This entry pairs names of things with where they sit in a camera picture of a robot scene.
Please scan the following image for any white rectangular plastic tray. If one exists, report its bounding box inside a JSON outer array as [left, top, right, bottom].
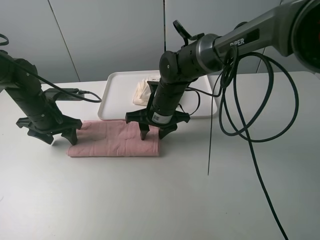
[[97, 70, 217, 121]]

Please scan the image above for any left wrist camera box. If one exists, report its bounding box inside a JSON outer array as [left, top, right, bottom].
[[44, 88, 84, 101]]

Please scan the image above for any pink towel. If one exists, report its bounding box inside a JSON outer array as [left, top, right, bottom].
[[67, 120, 160, 158]]

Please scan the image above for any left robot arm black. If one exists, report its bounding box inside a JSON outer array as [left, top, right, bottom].
[[0, 50, 82, 145]]

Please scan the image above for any thin black cable tie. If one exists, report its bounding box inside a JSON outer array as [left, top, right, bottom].
[[207, 72, 222, 176]]

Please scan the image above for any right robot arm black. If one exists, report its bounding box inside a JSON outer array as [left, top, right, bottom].
[[125, 0, 320, 139]]

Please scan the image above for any left black thick cable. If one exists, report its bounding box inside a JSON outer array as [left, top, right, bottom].
[[0, 33, 103, 103]]

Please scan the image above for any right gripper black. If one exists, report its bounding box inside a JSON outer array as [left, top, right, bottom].
[[125, 80, 190, 140]]

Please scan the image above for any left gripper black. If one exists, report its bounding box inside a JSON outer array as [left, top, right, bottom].
[[16, 109, 82, 145]]

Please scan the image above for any cream white towel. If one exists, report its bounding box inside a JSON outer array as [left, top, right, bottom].
[[132, 79, 158, 106]]

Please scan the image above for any right black camera cable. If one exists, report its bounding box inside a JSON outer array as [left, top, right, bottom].
[[187, 46, 300, 240]]

